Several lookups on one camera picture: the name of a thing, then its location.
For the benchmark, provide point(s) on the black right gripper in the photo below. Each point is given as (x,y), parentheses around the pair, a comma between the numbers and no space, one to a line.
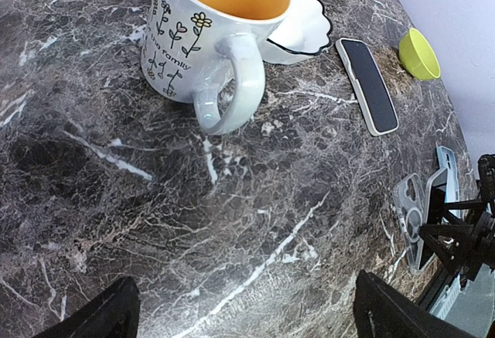
(464,248)

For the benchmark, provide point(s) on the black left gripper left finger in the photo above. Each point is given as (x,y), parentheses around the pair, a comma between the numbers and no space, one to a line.
(112,313)

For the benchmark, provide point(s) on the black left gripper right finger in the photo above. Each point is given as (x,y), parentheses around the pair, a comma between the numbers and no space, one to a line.
(380,310)

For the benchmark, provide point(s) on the silver-edged phone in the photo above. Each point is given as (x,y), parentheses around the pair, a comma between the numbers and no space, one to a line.
(435,195)

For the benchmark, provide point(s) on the clear magsafe phone case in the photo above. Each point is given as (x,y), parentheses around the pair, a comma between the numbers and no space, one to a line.
(409,197)

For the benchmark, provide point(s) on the black phone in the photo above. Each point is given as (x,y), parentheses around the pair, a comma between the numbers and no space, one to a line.
(369,84)

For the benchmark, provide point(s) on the beige phone case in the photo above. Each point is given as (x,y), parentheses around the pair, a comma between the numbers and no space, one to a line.
(357,86)

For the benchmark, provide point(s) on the light blue phone case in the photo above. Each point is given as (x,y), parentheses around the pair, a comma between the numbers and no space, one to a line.
(447,159)

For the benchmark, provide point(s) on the lime green bowl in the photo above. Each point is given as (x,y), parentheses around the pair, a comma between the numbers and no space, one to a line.
(418,57)

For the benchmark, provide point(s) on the white scalloped dish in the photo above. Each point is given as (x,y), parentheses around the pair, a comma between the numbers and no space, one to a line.
(302,35)

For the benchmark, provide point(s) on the white floral mug orange inside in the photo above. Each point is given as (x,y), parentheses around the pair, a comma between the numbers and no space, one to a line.
(207,53)

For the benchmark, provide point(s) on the white slotted cable duct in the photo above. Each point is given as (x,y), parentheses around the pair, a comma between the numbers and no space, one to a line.
(448,295)

